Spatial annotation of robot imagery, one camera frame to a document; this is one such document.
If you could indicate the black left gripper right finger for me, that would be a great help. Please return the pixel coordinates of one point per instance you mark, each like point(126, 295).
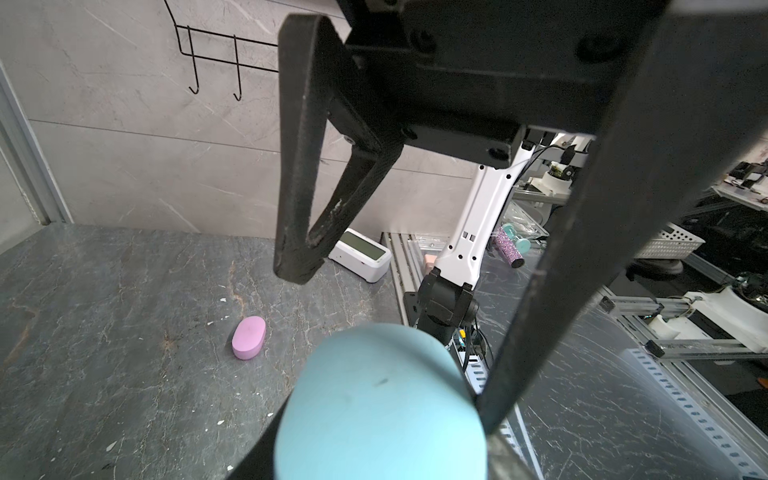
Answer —
point(503, 463)

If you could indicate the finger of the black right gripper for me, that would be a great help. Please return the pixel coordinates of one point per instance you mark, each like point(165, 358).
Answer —
point(692, 100)
point(319, 85)

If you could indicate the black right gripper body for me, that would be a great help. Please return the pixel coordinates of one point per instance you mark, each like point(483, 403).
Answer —
point(462, 78)

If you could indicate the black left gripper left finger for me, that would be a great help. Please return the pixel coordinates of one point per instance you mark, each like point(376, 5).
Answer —
point(259, 462)

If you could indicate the pink earbud charging case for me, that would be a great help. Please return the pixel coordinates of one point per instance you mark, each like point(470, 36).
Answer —
point(248, 338)

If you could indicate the teal earbud charging case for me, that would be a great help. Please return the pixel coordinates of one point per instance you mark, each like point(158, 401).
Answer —
point(380, 401)

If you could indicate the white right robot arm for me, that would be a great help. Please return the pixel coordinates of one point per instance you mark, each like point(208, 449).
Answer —
point(468, 252)

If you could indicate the white perforated plastic basket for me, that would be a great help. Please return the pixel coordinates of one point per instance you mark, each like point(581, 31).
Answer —
point(671, 243)

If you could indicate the glitter purple tumbler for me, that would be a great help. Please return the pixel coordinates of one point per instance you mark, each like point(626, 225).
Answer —
point(511, 245)

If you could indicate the white digital timer device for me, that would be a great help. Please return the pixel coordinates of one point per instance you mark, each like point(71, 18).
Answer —
point(361, 255)

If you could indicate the black wall hook rack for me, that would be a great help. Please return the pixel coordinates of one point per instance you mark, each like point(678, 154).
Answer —
point(229, 51)

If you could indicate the pink block beside rail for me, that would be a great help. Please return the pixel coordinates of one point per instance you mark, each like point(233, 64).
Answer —
point(429, 262)

